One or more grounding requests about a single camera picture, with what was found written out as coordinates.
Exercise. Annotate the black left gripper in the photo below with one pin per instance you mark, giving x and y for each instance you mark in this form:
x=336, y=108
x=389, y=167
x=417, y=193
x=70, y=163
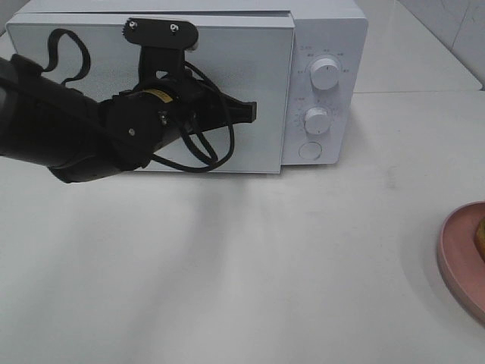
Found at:
x=183, y=99

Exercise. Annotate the white microwave door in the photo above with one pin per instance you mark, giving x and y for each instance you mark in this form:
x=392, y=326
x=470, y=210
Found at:
x=247, y=56

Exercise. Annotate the white timer knob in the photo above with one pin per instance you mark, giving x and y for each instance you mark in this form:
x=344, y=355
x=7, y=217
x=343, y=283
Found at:
x=317, y=121

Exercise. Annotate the round white door button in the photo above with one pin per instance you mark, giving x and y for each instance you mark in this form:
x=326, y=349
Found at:
x=310, y=151

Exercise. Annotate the pink round plate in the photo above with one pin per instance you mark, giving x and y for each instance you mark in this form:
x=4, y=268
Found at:
x=460, y=263

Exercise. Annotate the burger with lettuce and cheese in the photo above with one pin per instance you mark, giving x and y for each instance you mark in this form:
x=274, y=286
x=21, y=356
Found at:
x=479, y=238

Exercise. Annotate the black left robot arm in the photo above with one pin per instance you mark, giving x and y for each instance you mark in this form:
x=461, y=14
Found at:
x=78, y=139

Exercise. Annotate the white microwave oven body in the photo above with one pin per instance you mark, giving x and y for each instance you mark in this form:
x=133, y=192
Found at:
x=336, y=28

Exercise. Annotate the upper white power knob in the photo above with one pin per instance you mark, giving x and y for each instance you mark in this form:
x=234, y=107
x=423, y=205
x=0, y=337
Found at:
x=324, y=72

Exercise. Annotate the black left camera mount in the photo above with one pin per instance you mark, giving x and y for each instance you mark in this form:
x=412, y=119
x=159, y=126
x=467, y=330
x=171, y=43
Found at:
x=162, y=43

